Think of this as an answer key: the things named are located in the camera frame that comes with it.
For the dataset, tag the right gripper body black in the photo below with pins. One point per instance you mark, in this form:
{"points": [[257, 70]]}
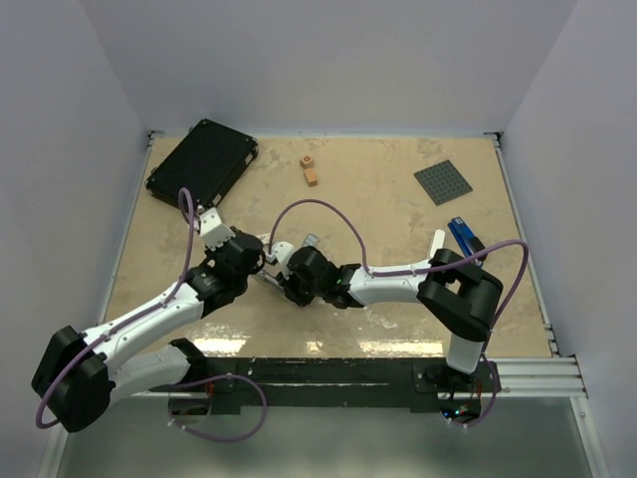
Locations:
{"points": [[304, 294]]}

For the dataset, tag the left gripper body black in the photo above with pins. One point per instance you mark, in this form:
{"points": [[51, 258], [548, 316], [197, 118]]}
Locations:
{"points": [[218, 252]]}

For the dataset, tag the grey metal stapler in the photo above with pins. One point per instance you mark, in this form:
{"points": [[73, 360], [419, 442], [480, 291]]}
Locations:
{"points": [[270, 280]]}

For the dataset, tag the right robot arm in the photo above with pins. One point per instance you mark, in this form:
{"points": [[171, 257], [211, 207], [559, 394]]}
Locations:
{"points": [[463, 299]]}

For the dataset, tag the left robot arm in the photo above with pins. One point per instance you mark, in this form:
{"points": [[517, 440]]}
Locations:
{"points": [[81, 374]]}

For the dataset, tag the blue stapler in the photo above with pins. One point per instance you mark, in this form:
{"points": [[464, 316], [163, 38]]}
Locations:
{"points": [[467, 241]]}

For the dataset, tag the plain wooden block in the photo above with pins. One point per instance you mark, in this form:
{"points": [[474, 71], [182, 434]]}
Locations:
{"points": [[311, 177]]}

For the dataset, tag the black hard case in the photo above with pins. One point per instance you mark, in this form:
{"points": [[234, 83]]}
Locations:
{"points": [[207, 162]]}

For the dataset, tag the wooden cube with circle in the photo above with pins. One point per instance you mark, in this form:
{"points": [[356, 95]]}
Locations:
{"points": [[306, 162]]}

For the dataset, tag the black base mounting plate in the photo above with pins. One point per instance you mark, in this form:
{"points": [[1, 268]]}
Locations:
{"points": [[421, 385]]}

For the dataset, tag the grey studded baseplate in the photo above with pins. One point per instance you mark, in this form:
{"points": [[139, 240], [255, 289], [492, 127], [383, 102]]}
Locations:
{"points": [[443, 182]]}

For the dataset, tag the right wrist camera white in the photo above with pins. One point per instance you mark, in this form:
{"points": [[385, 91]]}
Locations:
{"points": [[280, 255]]}

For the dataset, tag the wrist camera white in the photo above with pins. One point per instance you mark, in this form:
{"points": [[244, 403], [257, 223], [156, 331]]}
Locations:
{"points": [[280, 255], [213, 231]]}

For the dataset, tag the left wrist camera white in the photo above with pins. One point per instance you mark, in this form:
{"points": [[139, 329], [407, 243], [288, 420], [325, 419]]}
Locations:
{"points": [[213, 231]]}

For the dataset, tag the aluminium frame rail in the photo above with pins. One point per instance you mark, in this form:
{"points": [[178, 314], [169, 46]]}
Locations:
{"points": [[540, 377]]}

